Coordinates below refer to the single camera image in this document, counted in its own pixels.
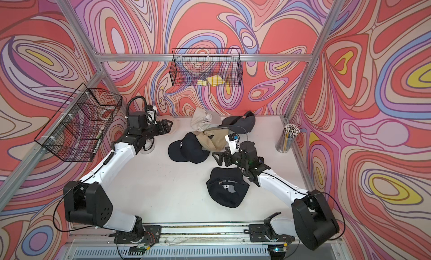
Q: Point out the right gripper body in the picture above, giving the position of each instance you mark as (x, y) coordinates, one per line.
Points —
(235, 159)

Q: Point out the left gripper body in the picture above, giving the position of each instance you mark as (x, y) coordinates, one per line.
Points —
(157, 129)

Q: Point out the black cap with white logo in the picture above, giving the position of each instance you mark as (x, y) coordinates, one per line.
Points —
(187, 149)

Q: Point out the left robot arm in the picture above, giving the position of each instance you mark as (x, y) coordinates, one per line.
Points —
(86, 201)

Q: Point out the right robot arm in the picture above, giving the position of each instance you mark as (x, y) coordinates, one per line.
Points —
(313, 221)

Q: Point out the tan khaki baseball cap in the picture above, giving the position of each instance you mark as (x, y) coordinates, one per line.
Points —
(213, 140)

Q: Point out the black cap upside down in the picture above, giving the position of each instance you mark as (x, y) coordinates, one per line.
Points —
(227, 187)

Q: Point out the dark grey baseball cap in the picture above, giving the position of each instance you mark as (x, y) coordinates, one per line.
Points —
(239, 124)

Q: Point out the light beige baseball cap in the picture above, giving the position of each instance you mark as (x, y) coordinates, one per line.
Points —
(204, 119)

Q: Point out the cup of pencils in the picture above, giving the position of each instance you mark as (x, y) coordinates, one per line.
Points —
(287, 138)

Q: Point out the black wire basket back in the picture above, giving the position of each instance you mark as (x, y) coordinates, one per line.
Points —
(191, 64)

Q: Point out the black wire basket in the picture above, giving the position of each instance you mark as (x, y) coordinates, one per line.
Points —
(191, 64)
(76, 130)

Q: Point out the black wire basket left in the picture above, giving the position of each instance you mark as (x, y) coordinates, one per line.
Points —
(76, 130)

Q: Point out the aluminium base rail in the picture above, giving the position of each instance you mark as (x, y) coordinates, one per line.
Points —
(195, 241)

